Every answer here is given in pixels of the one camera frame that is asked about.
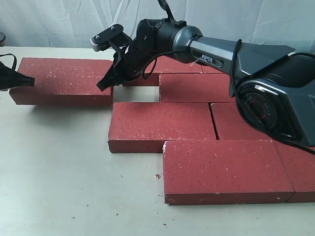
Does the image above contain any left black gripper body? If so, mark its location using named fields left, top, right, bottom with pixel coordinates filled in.
left=0, top=62, right=18, bottom=91

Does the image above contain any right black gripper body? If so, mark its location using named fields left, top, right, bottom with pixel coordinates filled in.
left=114, top=40, right=158, bottom=85

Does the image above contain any long red brick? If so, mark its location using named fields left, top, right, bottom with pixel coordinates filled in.
left=159, top=74, right=234, bottom=103

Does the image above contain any red brick back row left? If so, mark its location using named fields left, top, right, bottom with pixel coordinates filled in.
left=125, top=56, right=202, bottom=87

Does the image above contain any red brick back row right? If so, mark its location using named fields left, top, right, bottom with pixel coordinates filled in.
left=201, top=65, right=222, bottom=74

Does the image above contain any red brick third row right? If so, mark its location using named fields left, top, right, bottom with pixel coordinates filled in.
left=210, top=102, right=271, bottom=140

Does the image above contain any large red brick front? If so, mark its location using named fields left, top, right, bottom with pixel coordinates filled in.
left=163, top=140, right=295, bottom=205

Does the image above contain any red brick front right edge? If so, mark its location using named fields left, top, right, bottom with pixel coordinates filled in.
left=274, top=141, right=315, bottom=203

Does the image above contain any dark round object far left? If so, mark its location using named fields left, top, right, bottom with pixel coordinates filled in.
left=0, top=32, right=6, bottom=47

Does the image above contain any white fabric backdrop curtain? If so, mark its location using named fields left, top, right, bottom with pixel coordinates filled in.
left=0, top=0, right=315, bottom=52

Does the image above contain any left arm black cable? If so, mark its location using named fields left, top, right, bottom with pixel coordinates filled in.
left=0, top=53, right=18, bottom=74

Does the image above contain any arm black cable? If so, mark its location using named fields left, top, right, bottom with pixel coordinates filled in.
left=0, top=53, right=18, bottom=74
left=142, top=0, right=315, bottom=156

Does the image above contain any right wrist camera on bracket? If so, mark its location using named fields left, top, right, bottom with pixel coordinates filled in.
left=90, top=24, right=132, bottom=52

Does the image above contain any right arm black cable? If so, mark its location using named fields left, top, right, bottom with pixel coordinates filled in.
left=142, top=0, right=315, bottom=156

